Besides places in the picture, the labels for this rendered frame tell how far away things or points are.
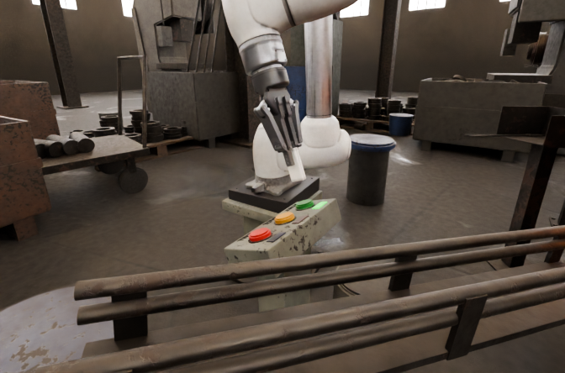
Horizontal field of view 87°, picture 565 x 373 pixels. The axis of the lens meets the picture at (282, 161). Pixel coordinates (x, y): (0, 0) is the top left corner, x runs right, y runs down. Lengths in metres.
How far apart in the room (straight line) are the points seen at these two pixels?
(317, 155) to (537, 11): 2.88
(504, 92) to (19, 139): 3.63
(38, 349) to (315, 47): 1.06
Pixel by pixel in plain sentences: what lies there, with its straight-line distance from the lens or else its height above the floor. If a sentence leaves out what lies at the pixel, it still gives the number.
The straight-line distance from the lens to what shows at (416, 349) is 0.30.
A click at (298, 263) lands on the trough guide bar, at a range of 0.26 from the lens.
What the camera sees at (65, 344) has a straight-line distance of 0.72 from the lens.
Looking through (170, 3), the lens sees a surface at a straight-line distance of 5.63.
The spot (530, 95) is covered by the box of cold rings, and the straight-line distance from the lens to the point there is 3.49.
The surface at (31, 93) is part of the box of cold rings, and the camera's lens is 3.63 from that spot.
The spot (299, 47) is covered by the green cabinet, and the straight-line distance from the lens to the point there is 4.37.
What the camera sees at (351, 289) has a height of 0.52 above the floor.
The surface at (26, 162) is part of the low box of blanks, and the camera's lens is 2.04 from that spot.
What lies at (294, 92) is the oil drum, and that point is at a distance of 4.12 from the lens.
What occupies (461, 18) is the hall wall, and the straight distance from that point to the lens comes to 11.28.
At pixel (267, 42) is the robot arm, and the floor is 0.93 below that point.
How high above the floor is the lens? 0.89
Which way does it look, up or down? 18 degrees down
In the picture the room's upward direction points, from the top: straight up
